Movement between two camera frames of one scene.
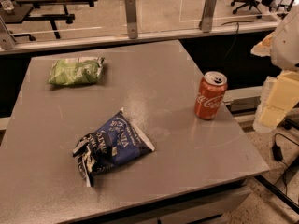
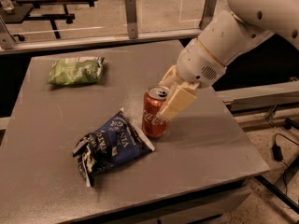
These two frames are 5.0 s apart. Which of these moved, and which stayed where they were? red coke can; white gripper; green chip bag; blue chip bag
Moved: white gripper; red coke can
Stayed: blue chip bag; green chip bag
